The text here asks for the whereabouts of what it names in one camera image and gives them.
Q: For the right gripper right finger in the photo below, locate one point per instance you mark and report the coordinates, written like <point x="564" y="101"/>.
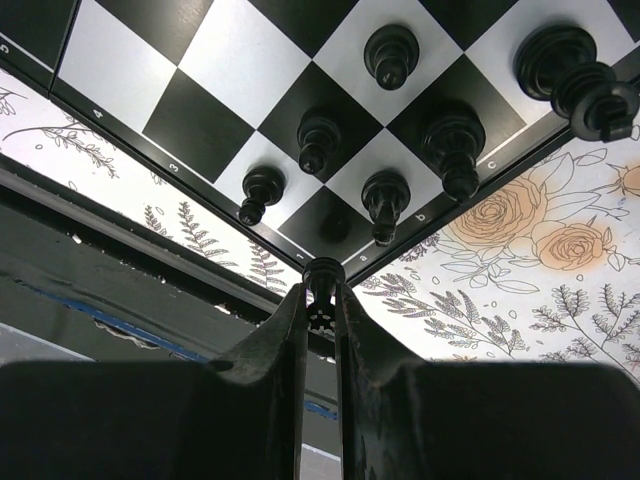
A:
<point x="402" y="417"/>

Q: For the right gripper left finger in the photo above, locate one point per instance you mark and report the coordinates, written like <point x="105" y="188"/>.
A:
<point x="238" y="416"/>

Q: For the black rook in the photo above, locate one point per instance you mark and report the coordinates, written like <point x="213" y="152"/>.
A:
<point x="321" y="277"/>

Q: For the black pawn on board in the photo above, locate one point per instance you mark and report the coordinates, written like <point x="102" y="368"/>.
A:
<point x="391" y="54"/>
<point x="263" y="186"/>

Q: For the floral table mat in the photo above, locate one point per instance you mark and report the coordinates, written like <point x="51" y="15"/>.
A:
<point x="545" y="269"/>

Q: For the black piece back rank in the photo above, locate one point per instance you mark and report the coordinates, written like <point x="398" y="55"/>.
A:
<point x="558" y="64"/>
<point x="385" y="196"/>
<point x="451" y="141"/>

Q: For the black and white chessboard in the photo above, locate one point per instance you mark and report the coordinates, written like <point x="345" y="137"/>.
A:
<point x="201" y="92"/>

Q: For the black pawn near corner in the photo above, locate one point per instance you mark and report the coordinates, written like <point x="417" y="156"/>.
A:
<point x="319" y="137"/>

